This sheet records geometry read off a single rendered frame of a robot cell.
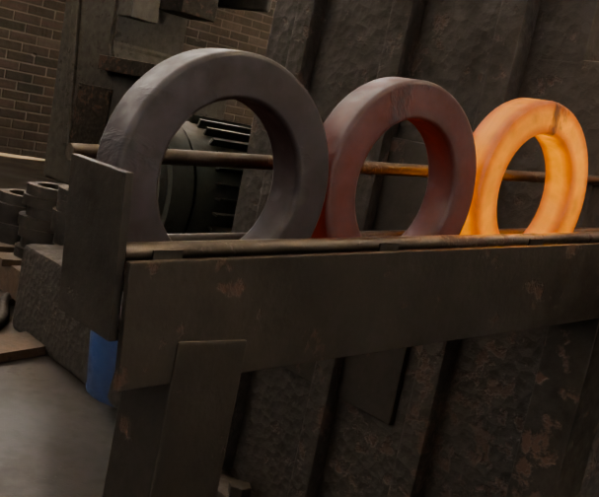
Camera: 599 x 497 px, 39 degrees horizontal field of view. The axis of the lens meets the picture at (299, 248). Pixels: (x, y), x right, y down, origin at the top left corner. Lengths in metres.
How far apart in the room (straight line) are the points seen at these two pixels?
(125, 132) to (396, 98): 0.24
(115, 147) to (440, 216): 0.33
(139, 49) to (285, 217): 5.08
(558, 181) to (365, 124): 0.30
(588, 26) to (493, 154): 0.40
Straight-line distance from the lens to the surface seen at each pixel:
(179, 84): 0.56
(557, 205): 0.91
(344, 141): 0.65
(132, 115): 0.55
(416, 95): 0.70
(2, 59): 7.04
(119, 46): 5.59
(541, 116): 0.84
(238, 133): 2.13
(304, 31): 1.46
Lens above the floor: 0.72
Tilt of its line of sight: 8 degrees down
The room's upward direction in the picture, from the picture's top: 12 degrees clockwise
